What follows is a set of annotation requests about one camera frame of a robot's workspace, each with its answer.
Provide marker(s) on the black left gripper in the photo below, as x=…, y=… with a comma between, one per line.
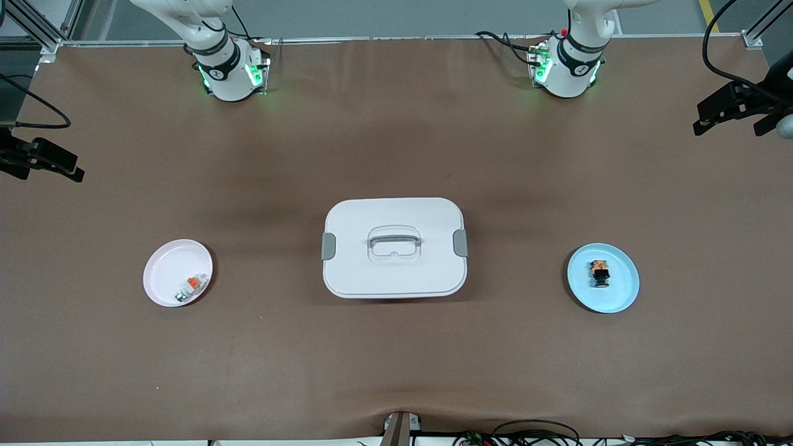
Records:
x=763, y=103

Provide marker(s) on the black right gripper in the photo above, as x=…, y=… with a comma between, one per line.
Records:
x=12, y=156

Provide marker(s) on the orange black push-button switch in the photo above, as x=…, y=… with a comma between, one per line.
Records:
x=600, y=275

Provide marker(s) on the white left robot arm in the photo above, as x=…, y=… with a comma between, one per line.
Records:
x=573, y=68

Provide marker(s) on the pink round plate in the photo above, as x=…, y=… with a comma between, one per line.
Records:
x=167, y=272

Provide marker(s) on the light blue round plate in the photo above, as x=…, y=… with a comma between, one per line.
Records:
x=619, y=291

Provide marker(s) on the white lidded pink storage box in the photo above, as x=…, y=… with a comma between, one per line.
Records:
x=396, y=272

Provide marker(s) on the brown table cover mat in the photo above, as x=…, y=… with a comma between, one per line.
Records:
x=396, y=359

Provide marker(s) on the aluminium frame post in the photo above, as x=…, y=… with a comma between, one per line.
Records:
x=49, y=46
x=753, y=40

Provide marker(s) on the brown metal camera mount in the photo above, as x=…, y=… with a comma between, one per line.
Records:
x=399, y=430

